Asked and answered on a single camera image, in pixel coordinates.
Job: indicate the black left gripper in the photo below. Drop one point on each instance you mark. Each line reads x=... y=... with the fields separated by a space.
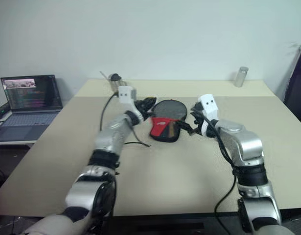
x=138 y=109

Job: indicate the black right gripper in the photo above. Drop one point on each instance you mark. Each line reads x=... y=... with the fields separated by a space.
x=198 y=117

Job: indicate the black rubber table tennis paddle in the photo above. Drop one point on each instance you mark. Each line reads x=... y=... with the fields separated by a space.
x=171 y=110

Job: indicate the black red mesh paddle case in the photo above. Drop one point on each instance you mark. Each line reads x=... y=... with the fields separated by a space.
x=162 y=127

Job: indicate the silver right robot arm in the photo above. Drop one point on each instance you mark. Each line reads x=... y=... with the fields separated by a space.
x=248 y=147

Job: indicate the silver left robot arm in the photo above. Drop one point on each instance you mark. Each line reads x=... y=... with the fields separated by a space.
x=108 y=142

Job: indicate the metal cylinder cup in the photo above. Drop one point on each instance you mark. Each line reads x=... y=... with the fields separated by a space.
x=241 y=77

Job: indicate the open grey laptop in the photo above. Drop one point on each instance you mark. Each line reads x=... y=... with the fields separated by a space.
x=30 y=98

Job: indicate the black handheld device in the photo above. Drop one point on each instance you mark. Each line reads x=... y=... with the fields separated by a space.
x=1 y=112

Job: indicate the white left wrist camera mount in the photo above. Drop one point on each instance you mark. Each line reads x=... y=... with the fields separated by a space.
x=125 y=96

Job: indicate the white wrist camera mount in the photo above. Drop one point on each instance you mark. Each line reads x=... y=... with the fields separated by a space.
x=125 y=96
x=209 y=106

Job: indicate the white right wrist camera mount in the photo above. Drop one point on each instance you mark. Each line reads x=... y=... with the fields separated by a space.
x=209 y=106

